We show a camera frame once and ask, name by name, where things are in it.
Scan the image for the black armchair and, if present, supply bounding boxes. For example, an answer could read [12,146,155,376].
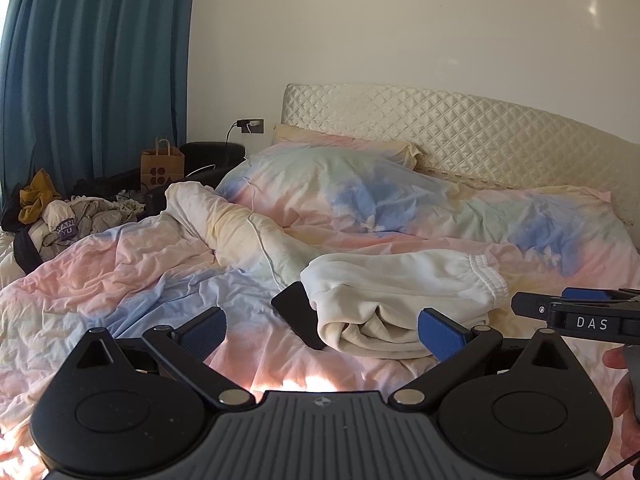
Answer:
[75,141,249,211]

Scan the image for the black charger with cord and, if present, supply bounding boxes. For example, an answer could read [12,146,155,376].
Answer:
[226,119,251,147]

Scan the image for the brown paper bag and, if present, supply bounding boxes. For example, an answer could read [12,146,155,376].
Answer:
[140,136,186,192]

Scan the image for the black white patterned cloth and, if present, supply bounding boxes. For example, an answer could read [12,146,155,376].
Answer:
[75,180,149,214]

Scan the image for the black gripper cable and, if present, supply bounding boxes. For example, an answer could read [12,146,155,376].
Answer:
[596,452,640,480]

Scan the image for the tie-dye pillow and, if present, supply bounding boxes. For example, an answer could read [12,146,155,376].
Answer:
[216,144,453,233]

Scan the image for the white comforter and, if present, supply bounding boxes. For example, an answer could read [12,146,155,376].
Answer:
[0,232,27,289]

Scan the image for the white pants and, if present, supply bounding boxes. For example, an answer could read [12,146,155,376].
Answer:
[300,251,511,360]

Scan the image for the mustard yellow garment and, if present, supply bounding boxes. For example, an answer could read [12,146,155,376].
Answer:
[18,168,64,225]

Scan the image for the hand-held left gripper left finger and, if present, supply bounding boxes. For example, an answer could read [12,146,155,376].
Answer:
[59,306,257,409]

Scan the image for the pile of clothes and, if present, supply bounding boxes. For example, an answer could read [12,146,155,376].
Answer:
[29,195,147,252]

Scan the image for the cream pillow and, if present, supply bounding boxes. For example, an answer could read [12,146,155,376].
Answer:
[272,124,422,170]

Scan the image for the teal curtain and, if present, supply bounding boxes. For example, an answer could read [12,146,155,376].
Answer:
[0,0,197,233]

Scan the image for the person's right hand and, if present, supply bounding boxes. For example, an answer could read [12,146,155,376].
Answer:
[602,347,640,457]

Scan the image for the black smartphone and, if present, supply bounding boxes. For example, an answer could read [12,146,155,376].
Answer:
[271,281,329,352]

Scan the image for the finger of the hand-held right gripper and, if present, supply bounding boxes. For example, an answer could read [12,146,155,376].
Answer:
[511,291,551,320]
[561,287,640,305]

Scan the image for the pastel tie-dye duvet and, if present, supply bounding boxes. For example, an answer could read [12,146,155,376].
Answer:
[0,180,639,441]

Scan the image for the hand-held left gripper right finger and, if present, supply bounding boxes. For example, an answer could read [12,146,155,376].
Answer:
[387,307,588,408]

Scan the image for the cream quilted headboard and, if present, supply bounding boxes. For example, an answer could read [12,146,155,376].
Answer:
[280,83,640,252]

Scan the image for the black garment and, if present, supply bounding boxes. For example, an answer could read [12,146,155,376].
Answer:
[0,200,45,272]

